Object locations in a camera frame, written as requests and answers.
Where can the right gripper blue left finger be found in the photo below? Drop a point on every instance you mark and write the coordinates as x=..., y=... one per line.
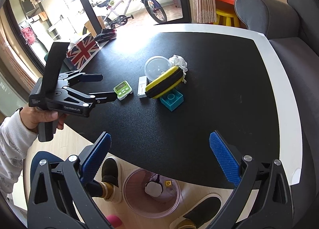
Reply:
x=92, y=156

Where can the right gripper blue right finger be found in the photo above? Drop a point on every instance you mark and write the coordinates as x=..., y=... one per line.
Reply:
x=225, y=158

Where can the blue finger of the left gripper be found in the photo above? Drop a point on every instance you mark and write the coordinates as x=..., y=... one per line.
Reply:
x=104, y=97
x=91, y=77

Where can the green white digital timer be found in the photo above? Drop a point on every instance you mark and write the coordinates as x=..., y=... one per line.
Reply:
x=122, y=90

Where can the small white box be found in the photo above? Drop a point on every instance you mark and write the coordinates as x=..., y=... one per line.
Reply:
x=142, y=83

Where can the yellow black zip case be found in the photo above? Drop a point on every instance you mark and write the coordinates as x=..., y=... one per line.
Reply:
x=165, y=82

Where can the clear round lidded container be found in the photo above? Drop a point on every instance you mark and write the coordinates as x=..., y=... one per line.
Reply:
x=156, y=66

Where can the yellow toy brick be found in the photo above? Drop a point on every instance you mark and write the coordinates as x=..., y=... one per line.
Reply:
x=168, y=183

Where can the white round pouch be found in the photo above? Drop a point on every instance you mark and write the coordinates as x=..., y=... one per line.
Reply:
x=153, y=189

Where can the teal toy brick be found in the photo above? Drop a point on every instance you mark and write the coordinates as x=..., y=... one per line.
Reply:
x=172, y=99

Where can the pink plastic trash bin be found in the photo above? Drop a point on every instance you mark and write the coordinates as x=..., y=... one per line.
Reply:
x=143, y=204

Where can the person's left hand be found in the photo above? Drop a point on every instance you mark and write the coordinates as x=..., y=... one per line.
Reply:
x=32, y=116

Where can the black left slipper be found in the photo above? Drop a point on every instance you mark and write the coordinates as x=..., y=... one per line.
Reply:
x=110, y=186

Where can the black slipper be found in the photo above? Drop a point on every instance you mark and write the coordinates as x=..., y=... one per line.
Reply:
x=110, y=186
x=201, y=213

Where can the union jack tissue box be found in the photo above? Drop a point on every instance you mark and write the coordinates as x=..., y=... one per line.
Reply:
x=83, y=51

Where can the black red gloves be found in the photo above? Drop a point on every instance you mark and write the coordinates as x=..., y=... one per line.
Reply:
x=106, y=35

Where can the white patterned left sleeve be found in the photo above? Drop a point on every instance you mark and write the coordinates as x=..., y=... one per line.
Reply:
x=16, y=139

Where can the black right slipper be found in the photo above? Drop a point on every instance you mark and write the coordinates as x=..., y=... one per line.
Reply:
x=201, y=213

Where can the pink foam roller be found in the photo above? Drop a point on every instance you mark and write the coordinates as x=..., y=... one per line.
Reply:
x=114, y=220

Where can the white pink bicycle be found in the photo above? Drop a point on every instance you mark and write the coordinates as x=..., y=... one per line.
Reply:
x=118, y=15

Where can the yellow plastic stool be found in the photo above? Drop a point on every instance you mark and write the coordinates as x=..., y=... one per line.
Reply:
x=227, y=18

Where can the grey fabric sofa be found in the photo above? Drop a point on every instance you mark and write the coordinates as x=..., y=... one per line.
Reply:
x=292, y=29

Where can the red children's table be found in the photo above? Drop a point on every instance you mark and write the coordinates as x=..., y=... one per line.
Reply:
x=225, y=4

